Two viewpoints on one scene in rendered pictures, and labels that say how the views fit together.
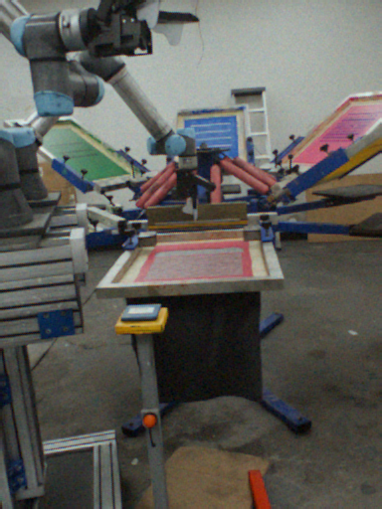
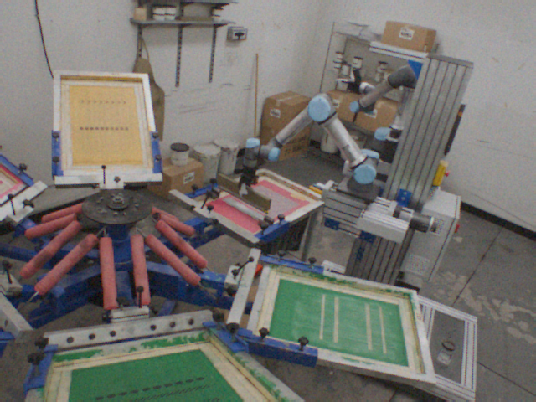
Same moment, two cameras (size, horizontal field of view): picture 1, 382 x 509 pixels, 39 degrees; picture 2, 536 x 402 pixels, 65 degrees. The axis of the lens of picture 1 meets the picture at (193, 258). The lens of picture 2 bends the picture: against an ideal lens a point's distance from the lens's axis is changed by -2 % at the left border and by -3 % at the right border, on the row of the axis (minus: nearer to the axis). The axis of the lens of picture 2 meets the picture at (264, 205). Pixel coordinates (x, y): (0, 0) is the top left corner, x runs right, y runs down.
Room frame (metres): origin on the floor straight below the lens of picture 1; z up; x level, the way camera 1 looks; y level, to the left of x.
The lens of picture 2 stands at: (4.09, 1.22, 2.31)
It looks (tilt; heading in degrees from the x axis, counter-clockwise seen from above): 29 degrees down; 209
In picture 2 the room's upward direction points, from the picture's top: 10 degrees clockwise
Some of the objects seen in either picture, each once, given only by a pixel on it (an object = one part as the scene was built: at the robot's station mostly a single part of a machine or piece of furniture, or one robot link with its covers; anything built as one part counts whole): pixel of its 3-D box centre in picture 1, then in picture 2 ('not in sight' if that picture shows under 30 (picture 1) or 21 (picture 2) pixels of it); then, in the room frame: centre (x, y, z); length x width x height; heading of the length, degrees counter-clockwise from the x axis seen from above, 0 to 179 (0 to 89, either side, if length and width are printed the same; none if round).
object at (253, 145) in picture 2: (185, 142); (252, 148); (2.17, 0.00, 1.39); 0.09 x 0.08 x 0.11; 109
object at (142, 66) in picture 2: not in sight; (142, 94); (1.26, -1.91, 1.06); 0.53 x 0.07 x 1.05; 175
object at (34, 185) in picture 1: (23, 183); (361, 179); (1.83, 0.55, 1.31); 0.15 x 0.15 x 0.10
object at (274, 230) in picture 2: (134, 246); (270, 232); (2.24, 0.24, 0.98); 0.30 x 0.05 x 0.07; 175
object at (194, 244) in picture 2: not in sight; (211, 234); (2.41, -0.05, 0.89); 1.24 x 0.06 x 0.06; 175
